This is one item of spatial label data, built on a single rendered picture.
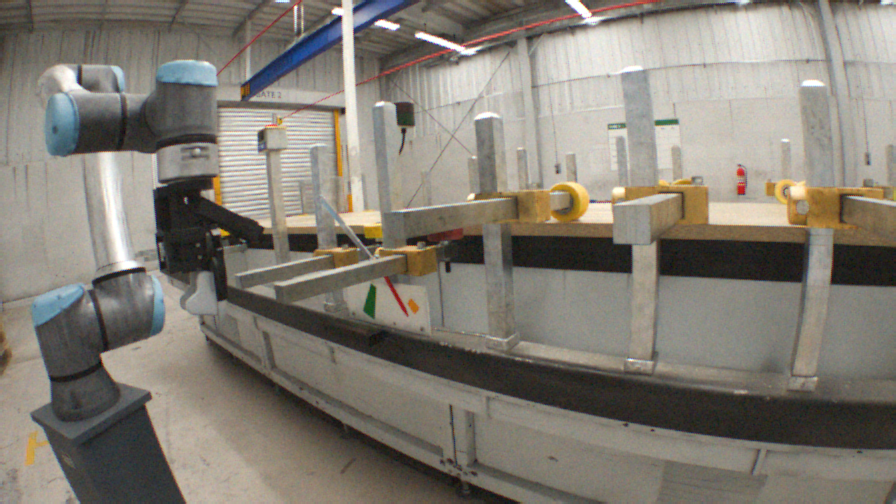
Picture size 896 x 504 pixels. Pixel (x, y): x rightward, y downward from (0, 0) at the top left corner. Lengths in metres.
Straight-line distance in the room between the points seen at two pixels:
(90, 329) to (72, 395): 0.16
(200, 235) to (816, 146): 0.78
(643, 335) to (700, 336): 0.24
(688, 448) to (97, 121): 1.01
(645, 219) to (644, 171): 0.26
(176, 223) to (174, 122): 0.13
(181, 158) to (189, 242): 0.11
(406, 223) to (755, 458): 0.63
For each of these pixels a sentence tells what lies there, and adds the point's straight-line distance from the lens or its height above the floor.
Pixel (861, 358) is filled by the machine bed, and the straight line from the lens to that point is 0.89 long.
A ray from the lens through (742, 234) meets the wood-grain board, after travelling 0.76.
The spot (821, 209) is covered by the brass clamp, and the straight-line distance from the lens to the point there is 0.56.
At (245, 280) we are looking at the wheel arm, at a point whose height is 0.84.
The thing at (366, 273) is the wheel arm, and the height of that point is 0.85.
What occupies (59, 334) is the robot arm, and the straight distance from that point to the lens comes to 0.99.
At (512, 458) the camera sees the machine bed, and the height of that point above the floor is 0.23.
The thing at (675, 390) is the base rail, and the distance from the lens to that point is 0.60.
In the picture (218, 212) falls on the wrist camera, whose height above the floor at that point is 0.98.
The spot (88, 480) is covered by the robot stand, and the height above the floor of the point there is 0.47.
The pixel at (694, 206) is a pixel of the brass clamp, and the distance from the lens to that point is 0.55.
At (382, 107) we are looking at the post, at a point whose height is 1.16.
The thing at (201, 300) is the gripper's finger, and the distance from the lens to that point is 0.58.
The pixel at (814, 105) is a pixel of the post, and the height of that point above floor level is 1.07.
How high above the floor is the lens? 0.98
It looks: 9 degrees down
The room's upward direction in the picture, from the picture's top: 4 degrees counter-clockwise
